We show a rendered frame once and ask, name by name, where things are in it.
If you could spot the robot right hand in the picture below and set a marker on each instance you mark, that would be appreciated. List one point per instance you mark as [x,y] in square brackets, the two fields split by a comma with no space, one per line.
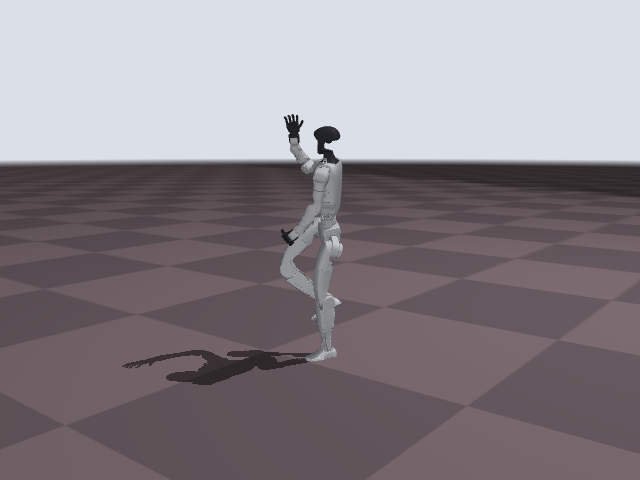
[293,127]

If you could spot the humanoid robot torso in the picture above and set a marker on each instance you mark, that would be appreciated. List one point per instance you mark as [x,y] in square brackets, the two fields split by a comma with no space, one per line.
[328,224]

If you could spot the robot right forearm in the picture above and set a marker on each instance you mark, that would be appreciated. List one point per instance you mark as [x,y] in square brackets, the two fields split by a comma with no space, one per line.
[297,151]

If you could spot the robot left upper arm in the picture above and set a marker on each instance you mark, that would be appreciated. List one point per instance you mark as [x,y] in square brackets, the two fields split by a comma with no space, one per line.
[320,180]

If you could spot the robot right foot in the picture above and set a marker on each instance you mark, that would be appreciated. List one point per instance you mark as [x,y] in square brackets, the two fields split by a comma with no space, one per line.
[337,303]

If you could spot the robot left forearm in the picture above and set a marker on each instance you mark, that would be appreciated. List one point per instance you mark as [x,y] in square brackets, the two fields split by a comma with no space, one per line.
[304,223]

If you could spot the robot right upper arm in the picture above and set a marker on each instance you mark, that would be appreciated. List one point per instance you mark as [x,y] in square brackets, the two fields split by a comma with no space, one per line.
[309,166]

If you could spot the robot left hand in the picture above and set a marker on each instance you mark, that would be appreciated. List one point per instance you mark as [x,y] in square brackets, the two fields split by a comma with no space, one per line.
[286,238]

